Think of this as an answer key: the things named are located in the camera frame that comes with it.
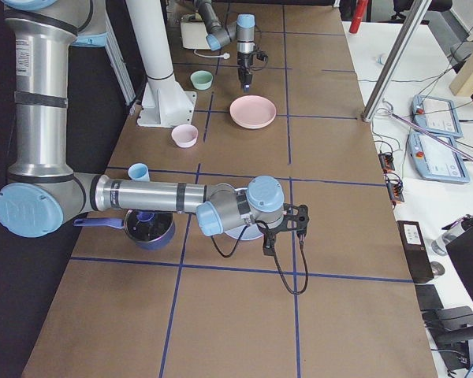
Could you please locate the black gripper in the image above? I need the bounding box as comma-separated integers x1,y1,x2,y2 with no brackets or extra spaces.
259,222,285,256
237,51,254,93

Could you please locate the blue plate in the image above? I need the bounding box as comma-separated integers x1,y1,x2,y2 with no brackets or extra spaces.
225,224,263,241

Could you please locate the pink plate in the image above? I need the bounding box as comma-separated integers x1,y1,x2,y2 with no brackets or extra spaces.
229,95,277,129

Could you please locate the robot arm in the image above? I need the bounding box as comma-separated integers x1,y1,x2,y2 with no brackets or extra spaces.
193,0,257,93
0,4,126,261

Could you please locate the green bowl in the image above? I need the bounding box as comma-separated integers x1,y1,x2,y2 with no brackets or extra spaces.
190,70,214,91

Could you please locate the cream toaster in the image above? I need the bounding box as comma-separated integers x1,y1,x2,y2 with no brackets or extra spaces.
181,13,222,51

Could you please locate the pink bowl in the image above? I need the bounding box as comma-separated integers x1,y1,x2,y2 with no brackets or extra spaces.
171,124,199,148

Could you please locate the white mounting pillar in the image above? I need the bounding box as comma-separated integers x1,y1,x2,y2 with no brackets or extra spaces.
126,0,197,128

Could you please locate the dark blue pot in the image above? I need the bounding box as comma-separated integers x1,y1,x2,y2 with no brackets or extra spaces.
73,209,176,250

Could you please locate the red cylinder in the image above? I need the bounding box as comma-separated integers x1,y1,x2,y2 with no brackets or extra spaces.
348,0,369,35

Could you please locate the light blue cup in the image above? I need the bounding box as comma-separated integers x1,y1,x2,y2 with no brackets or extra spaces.
128,163,150,182

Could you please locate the black box with label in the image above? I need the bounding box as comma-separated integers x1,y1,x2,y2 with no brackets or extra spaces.
397,220,434,284

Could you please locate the near teach pendant tablet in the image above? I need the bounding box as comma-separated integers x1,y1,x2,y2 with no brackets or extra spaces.
408,132,470,183

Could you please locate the teach pendant tablet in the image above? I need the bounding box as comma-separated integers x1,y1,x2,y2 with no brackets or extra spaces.
411,94,463,139
408,132,470,183

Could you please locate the far teach pendant tablet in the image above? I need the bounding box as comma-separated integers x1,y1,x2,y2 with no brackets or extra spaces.
411,94,463,139

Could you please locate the black braided cable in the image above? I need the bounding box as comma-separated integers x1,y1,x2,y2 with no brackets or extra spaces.
210,220,310,295

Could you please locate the white toaster plug cable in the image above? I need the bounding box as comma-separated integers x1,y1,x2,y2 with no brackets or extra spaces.
192,48,232,61

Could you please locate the aluminium frame post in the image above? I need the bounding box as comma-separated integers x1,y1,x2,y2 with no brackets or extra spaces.
361,0,432,123

